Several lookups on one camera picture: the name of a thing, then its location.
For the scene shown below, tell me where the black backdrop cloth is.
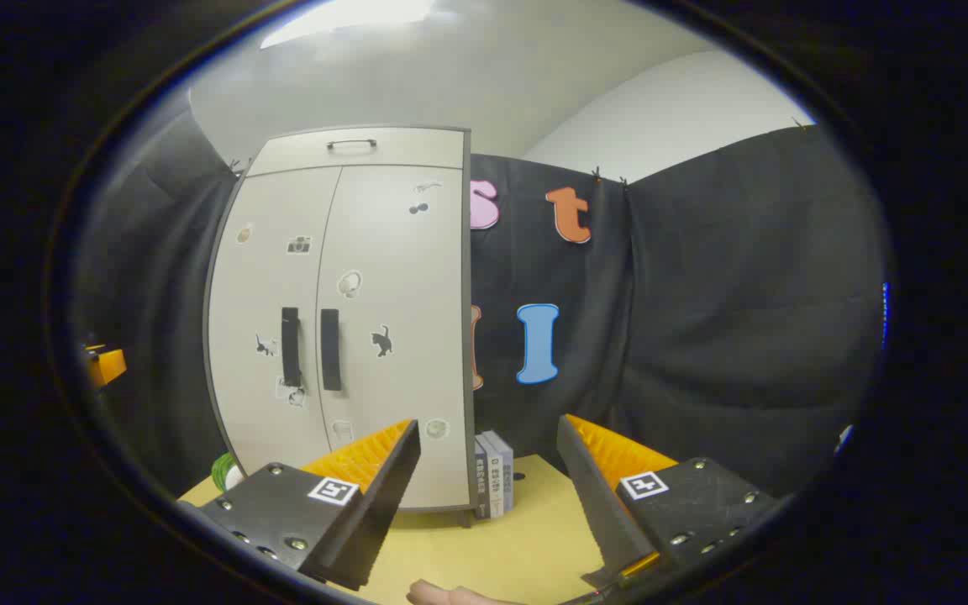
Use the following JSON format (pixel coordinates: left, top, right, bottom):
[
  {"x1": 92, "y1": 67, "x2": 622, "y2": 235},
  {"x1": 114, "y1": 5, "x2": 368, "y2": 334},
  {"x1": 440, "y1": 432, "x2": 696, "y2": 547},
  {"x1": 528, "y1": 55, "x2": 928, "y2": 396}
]
[{"x1": 72, "y1": 109, "x2": 886, "y2": 505}]

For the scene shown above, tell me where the beige shoe cabinet door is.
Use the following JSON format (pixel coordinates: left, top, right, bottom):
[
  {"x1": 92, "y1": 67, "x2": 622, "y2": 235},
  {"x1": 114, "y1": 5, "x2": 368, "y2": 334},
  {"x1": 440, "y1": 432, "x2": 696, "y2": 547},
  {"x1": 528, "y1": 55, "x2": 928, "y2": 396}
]
[
  {"x1": 207, "y1": 166, "x2": 342, "y2": 478},
  {"x1": 316, "y1": 164, "x2": 470, "y2": 510}
]

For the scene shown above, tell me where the dark grey book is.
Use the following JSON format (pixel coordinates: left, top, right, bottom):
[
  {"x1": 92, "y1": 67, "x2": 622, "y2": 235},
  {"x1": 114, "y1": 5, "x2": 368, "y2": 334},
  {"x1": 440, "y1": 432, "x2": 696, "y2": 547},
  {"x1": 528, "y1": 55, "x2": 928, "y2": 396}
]
[{"x1": 474, "y1": 437, "x2": 492, "y2": 520}]

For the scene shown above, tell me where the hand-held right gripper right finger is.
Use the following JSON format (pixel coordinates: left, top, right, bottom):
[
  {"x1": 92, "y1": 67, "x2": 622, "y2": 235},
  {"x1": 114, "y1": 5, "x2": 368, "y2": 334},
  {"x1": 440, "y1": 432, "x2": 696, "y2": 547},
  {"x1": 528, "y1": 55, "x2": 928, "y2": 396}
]
[{"x1": 556, "y1": 413, "x2": 779, "y2": 589}]

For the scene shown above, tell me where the blue grey book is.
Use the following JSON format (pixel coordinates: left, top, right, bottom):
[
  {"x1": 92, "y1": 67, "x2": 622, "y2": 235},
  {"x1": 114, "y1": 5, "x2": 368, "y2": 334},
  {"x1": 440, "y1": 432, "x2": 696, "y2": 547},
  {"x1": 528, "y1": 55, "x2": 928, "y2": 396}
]
[{"x1": 497, "y1": 430, "x2": 515, "y2": 512}]

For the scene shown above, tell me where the beige cabinet drawer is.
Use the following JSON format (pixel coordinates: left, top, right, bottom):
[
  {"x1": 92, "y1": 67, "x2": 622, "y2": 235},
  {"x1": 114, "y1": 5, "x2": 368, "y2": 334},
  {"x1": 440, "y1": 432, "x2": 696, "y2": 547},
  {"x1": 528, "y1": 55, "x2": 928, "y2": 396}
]
[{"x1": 246, "y1": 128, "x2": 466, "y2": 177}]

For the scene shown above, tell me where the beige double-door shoe cabinet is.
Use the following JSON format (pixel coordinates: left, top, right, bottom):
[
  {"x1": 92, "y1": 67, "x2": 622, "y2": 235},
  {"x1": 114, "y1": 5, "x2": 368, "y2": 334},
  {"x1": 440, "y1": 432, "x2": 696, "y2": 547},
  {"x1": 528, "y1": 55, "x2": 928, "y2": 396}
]
[{"x1": 203, "y1": 124, "x2": 476, "y2": 526}]

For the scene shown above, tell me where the green cable coil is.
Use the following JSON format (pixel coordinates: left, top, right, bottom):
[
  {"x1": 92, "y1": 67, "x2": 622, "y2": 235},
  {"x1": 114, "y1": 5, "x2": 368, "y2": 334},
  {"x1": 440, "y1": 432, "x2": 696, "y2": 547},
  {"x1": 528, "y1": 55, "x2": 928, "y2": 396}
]
[{"x1": 211, "y1": 452, "x2": 245, "y2": 492}]

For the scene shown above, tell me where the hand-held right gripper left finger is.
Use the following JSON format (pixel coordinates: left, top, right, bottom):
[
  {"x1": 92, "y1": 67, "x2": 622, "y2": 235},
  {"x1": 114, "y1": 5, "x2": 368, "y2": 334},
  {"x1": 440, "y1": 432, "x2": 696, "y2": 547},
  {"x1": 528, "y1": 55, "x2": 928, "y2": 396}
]
[{"x1": 197, "y1": 418, "x2": 423, "y2": 592}]

